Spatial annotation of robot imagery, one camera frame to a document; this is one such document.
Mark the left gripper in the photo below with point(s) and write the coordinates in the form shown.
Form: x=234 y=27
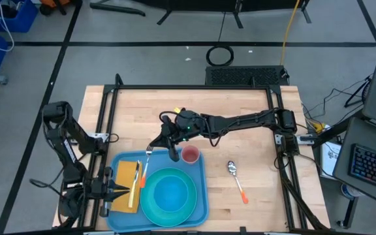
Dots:
x=98 y=191

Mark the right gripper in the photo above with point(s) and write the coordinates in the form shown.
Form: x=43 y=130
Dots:
x=188 y=124

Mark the yellow cloth napkin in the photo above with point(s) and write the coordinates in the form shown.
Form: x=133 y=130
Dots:
x=122 y=173

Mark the pink cup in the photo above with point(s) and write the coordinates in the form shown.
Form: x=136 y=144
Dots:
x=190 y=156

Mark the blue plastic tray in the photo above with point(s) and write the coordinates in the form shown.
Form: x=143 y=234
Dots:
x=199 y=176

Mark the blue bowl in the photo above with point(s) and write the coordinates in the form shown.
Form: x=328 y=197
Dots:
x=170 y=194

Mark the teal plate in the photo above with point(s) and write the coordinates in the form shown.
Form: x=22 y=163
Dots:
x=175 y=220

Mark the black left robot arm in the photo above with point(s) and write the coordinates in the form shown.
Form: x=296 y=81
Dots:
x=59 y=130

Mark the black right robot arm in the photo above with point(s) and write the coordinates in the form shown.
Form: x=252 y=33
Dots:
x=240 y=122

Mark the black partition screen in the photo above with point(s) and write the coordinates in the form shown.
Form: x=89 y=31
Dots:
x=207 y=5

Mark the printed paper sheet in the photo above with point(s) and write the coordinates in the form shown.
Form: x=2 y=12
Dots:
x=331 y=156

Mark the orange bag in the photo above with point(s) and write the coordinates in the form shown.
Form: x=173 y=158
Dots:
x=54 y=2

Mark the white blue round container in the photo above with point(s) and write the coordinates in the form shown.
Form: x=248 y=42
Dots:
x=348 y=192

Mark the black keyboard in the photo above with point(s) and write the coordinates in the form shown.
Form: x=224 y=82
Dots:
x=374 y=166

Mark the black aluminium frame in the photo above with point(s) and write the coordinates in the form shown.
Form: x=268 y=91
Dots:
x=191 y=87

